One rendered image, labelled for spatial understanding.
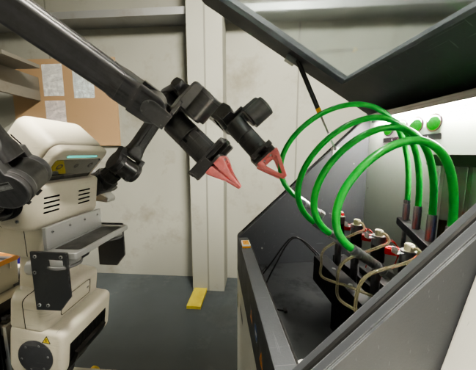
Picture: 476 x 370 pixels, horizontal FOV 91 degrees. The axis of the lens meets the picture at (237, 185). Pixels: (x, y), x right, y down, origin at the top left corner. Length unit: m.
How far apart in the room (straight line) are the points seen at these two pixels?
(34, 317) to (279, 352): 0.67
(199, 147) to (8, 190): 0.37
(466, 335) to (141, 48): 2.72
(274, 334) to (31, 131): 0.73
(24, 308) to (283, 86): 2.22
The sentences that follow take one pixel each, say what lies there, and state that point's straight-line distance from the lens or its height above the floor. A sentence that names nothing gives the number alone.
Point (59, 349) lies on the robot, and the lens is 0.94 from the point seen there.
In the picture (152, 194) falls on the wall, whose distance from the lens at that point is 2.57.
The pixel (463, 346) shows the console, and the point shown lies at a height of 1.04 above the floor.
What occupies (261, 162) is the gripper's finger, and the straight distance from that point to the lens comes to 0.60.
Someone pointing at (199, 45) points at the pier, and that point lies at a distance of 2.29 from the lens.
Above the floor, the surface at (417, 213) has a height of 1.14.
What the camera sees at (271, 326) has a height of 0.95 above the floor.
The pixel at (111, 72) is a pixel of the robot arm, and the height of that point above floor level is 1.43.
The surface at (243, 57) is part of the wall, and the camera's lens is 2.47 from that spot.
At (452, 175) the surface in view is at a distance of 0.56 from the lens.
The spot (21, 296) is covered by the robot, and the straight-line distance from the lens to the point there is 0.94.
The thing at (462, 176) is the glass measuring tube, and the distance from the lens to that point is 0.79.
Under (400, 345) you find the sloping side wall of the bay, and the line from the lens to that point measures 0.45.
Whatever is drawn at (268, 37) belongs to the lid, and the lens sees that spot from 1.03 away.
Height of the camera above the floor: 1.29
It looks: 8 degrees down
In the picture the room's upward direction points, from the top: straight up
